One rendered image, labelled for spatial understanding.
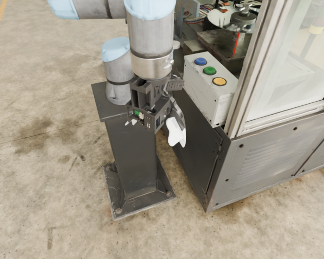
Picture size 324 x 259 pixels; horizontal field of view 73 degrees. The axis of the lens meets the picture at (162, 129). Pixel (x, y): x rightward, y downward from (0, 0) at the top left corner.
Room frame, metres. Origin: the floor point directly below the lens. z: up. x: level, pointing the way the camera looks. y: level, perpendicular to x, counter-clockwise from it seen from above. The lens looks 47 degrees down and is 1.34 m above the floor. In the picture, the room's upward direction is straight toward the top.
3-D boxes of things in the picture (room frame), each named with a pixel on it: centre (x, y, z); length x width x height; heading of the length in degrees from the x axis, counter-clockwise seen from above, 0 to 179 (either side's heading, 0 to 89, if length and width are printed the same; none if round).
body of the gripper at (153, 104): (0.36, 0.02, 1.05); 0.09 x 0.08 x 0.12; 150
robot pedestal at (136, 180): (0.77, 0.17, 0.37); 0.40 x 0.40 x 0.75; 20
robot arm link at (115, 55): (0.77, 0.16, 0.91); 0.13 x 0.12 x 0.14; 92
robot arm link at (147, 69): (0.36, 0.02, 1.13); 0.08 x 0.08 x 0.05
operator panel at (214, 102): (0.71, -0.19, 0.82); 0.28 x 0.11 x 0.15; 20
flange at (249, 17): (1.08, -0.38, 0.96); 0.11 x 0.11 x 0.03
